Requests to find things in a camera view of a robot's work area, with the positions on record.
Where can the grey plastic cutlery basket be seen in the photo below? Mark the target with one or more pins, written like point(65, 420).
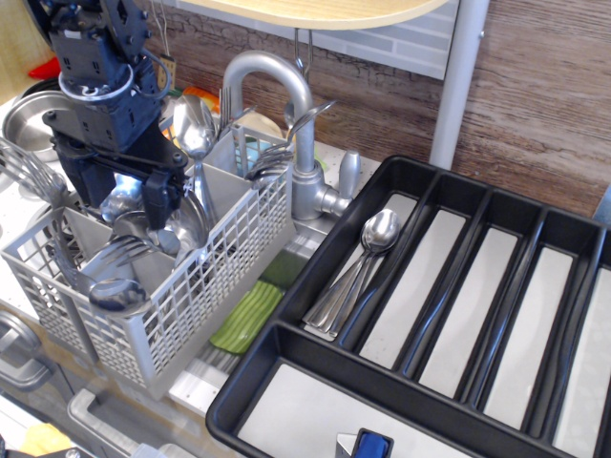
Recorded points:
point(188, 300)

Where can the large upright steel spoon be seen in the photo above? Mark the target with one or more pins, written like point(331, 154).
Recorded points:
point(195, 131)

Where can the silver toy faucet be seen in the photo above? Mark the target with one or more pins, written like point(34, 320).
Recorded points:
point(311, 196)

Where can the stack of steel spoons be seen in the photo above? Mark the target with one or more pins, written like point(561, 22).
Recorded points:
point(331, 310)

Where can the small steel spoon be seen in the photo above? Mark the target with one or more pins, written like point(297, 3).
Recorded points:
point(127, 197)

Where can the large steel spoon bowl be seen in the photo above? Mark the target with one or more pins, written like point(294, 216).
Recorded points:
point(190, 225)

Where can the red toy pepper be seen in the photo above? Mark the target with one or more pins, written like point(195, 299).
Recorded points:
point(48, 70)

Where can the steel spoon front corner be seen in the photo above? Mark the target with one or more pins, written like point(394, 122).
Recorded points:
point(122, 297)

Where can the grey metal post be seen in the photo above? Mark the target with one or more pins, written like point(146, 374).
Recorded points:
point(467, 36)

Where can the steel fork in middle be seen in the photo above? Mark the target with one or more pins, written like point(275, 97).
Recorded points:
point(126, 249)

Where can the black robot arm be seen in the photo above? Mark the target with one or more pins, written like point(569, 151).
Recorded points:
point(100, 46)

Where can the stainless steel pot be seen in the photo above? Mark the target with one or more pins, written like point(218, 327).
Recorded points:
point(23, 124)

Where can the metal hanging hook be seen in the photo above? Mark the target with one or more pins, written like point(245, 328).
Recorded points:
point(303, 50)

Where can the yellow object bottom left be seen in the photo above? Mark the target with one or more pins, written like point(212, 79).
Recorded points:
point(43, 439)

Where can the wooden round shelf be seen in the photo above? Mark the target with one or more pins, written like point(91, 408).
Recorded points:
point(326, 15)

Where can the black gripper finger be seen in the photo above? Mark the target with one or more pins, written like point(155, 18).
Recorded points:
point(93, 182)
point(161, 193)

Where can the hanging wooden grater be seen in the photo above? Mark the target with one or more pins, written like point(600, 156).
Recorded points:
point(167, 72)

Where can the blue and silver object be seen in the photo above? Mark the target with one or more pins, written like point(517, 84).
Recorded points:
point(365, 443)

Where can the black cutlery tray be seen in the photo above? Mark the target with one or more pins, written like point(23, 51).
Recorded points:
point(483, 332)

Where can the orange toy food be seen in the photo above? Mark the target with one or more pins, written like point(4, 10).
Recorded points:
point(211, 101)

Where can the steel forks left edge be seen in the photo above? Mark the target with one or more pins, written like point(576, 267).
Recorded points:
point(34, 179)

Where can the steel fork behind basket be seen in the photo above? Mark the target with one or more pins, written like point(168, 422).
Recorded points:
point(227, 119)

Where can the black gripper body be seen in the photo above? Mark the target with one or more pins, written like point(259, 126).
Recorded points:
point(120, 133)

